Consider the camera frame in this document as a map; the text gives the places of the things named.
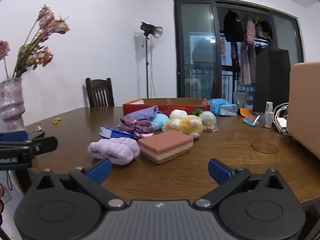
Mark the orange flat item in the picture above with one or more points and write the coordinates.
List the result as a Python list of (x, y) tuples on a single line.
[(244, 112)]

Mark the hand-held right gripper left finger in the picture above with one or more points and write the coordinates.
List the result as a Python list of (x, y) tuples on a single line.
[(101, 170)]

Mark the pink hanging jacket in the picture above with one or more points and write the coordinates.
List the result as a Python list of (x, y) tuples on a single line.
[(250, 31)]

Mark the red cardboard box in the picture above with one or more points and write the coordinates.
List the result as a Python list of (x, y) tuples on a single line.
[(132, 107)]

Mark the person's left hand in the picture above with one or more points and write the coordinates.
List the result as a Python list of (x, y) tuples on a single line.
[(1, 191)]

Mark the green hanging item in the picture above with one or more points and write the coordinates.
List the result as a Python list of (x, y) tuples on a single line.
[(256, 20)]

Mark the lavender fluffy towel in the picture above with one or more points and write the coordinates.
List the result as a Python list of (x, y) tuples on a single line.
[(112, 150)]

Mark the mauve hanging coat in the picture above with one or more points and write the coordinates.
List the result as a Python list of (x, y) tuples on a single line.
[(246, 65)]

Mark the blue plastic packet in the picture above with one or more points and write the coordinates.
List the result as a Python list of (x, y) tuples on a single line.
[(220, 105)]

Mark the pink textured vase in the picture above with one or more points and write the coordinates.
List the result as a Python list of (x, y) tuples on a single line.
[(11, 105)]

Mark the scattered yellow petals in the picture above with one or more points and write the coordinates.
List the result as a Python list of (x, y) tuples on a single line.
[(56, 121)]

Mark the tan hard case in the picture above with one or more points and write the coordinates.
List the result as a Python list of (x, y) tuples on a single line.
[(305, 105)]

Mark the black paper bag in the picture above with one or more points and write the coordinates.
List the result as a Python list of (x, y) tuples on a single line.
[(271, 80)]

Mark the blue tissue pack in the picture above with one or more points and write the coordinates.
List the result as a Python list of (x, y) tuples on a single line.
[(112, 132)]

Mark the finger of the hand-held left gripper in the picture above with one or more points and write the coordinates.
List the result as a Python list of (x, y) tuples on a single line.
[(13, 136), (37, 145)]

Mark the black hanging hat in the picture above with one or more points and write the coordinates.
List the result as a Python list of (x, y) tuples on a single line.
[(265, 28)]

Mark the pink layered sponge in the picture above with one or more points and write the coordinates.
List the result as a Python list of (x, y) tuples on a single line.
[(162, 142)]

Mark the light blue snack packet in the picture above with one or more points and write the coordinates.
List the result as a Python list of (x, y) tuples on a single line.
[(252, 120)]

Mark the white spray bottle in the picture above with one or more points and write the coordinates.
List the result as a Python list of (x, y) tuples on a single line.
[(268, 116)]

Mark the clear glass cup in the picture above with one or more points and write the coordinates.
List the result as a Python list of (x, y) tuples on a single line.
[(240, 98)]

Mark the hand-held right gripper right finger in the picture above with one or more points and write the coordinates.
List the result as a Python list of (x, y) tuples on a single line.
[(220, 171)]

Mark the studio light on stand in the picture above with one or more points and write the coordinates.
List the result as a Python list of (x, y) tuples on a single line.
[(150, 27)]

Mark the hanging clothes rack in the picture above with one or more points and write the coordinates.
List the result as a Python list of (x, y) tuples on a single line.
[(197, 30)]

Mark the light blue plush toy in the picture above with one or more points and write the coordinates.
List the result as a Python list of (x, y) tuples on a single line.
[(160, 121)]

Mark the black hanging jacket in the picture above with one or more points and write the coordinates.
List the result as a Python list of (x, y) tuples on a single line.
[(232, 27)]

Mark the purple satin cloth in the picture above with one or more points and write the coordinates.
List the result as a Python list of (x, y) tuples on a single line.
[(140, 127)]

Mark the lavender cloth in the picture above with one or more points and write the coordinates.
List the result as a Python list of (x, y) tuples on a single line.
[(142, 113)]

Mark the yellow plush toy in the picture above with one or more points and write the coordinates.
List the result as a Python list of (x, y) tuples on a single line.
[(183, 127)]

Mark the dark wooden dining chair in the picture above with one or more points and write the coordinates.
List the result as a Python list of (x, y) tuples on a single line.
[(98, 82)]

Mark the white plush toy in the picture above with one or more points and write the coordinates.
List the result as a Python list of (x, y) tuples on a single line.
[(178, 113)]

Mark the dried pink flowers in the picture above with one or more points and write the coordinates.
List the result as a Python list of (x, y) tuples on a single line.
[(46, 15)]

